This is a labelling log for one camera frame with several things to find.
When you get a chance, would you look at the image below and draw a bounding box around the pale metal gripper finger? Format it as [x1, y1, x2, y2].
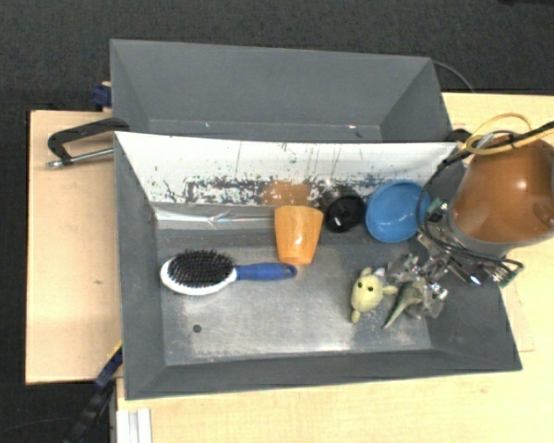
[413, 280, 449, 318]
[386, 252, 433, 286]

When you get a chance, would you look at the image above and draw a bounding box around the green toy dinosaur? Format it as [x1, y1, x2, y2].
[380, 278, 434, 331]

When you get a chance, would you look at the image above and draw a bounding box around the pale yellow plush toy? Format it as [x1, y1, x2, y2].
[349, 266, 400, 325]

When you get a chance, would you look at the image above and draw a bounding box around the blue bowl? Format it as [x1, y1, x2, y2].
[364, 179, 432, 245]

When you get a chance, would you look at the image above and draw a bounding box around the black round knob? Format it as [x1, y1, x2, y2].
[323, 190, 367, 234]

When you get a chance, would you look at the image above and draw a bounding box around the orange plastic cup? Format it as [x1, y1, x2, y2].
[273, 204, 325, 267]

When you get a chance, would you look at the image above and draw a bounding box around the grey metal bin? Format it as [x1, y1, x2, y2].
[108, 38, 524, 401]

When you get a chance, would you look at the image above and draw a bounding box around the pale wood flat board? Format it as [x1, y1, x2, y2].
[24, 108, 124, 386]

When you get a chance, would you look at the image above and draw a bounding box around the white hairbrush with blue handle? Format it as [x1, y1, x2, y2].
[159, 248, 299, 297]

